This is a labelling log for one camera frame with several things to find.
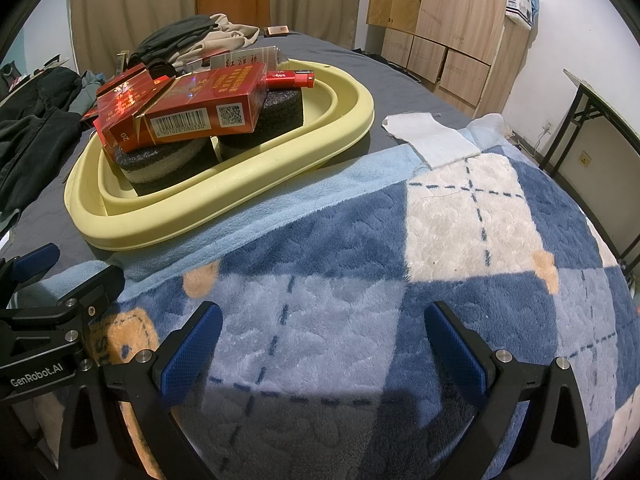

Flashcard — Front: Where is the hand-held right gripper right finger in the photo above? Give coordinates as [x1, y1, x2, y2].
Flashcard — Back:
[424, 301, 608, 480]

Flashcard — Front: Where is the hanging plastic bag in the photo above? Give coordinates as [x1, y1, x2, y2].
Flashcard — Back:
[504, 0, 542, 28]

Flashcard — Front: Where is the round black sponge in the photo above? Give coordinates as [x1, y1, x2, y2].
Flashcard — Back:
[114, 137, 221, 196]
[217, 85, 307, 153]

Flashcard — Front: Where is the large red carton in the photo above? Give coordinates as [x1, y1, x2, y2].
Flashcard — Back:
[135, 62, 271, 148]

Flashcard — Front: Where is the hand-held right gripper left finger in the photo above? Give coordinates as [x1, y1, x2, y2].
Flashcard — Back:
[50, 301, 223, 480]

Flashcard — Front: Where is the black clothing pile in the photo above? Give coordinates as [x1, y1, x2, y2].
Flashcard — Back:
[0, 67, 96, 221]

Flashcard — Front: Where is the pile of grey beige clothes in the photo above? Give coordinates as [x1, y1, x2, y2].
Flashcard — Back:
[127, 14, 261, 68]

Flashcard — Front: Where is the yellow plastic basin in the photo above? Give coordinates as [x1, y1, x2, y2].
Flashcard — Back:
[64, 57, 376, 252]

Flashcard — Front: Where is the blue plaid fleece blanket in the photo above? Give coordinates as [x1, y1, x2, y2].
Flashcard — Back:
[30, 112, 638, 480]

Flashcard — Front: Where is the wooden wardrobe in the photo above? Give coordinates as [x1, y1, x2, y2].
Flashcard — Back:
[366, 0, 543, 120]

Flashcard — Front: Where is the beige curtain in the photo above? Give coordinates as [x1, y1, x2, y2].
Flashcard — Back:
[67, 0, 361, 61]

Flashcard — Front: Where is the slim red pack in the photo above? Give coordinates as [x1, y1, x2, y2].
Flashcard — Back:
[265, 69, 316, 90]

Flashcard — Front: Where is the black folding table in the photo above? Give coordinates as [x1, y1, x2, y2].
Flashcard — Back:
[537, 69, 640, 261]

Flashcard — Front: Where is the white cloth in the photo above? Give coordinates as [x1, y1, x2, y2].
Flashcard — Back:
[382, 112, 481, 170]

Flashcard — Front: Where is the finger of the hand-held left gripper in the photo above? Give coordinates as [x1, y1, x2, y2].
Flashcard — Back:
[0, 242, 61, 292]
[61, 266, 126, 320]

